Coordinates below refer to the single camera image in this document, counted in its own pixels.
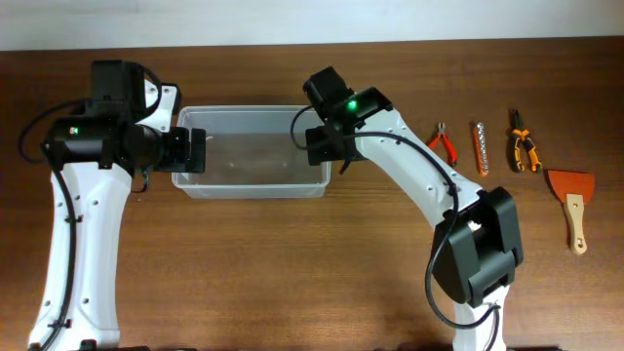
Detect clear plastic container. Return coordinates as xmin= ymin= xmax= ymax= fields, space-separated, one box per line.
xmin=172 ymin=105 xmax=332 ymax=199

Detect red handled small cutters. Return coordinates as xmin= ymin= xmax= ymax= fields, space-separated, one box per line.
xmin=427 ymin=122 xmax=458 ymax=168

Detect orange socket bit rail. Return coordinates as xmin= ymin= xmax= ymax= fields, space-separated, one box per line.
xmin=472 ymin=123 xmax=489 ymax=176

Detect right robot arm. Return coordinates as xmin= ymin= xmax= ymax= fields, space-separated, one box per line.
xmin=301 ymin=66 xmax=524 ymax=350

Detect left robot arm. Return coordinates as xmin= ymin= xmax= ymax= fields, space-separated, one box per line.
xmin=27 ymin=59 xmax=207 ymax=350

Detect orange black long-nose pliers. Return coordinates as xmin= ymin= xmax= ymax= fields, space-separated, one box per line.
xmin=510 ymin=109 xmax=543 ymax=173

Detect orange scraper wooden handle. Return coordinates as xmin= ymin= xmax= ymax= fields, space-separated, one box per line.
xmin=546 ymin=170 xmax=595 ymax=255

